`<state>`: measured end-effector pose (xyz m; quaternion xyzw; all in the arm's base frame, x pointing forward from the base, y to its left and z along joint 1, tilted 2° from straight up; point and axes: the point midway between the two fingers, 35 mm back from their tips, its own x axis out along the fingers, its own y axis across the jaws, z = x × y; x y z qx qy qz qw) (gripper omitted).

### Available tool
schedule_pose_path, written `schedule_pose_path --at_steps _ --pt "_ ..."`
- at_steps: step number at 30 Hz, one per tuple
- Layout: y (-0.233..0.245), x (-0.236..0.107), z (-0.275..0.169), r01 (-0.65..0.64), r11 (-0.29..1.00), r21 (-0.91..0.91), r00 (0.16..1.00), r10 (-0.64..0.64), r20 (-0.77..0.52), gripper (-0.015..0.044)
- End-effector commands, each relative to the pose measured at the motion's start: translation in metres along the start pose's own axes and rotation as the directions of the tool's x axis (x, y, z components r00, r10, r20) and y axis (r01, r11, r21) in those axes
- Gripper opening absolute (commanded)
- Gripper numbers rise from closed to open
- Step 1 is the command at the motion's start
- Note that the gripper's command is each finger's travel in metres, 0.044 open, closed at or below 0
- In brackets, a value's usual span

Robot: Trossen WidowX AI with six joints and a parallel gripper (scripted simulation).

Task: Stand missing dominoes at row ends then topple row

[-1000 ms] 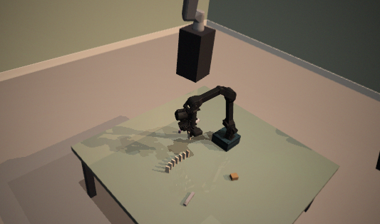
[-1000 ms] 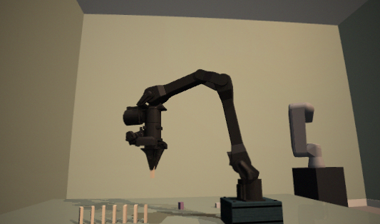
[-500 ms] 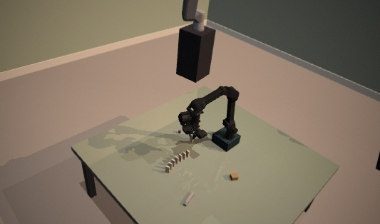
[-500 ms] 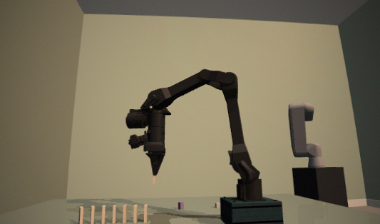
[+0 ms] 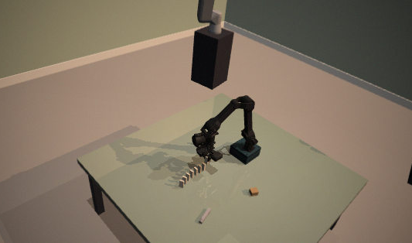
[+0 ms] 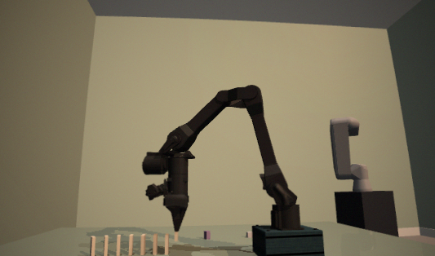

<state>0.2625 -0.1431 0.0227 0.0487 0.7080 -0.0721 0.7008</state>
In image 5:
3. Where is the small orange block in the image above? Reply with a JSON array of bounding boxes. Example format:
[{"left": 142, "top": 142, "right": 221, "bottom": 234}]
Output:
[{"left": 249, "top": 187, "right": 259, "bottom": 196}]

